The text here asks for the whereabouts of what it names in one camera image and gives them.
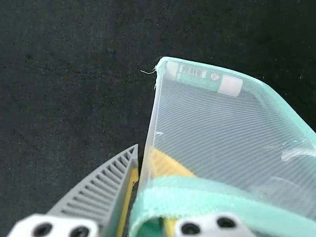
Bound clear mesh pouch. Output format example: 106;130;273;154
127;56;316;237

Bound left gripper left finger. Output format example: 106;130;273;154
6;143;139;237

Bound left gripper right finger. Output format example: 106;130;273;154
150;149;255;237

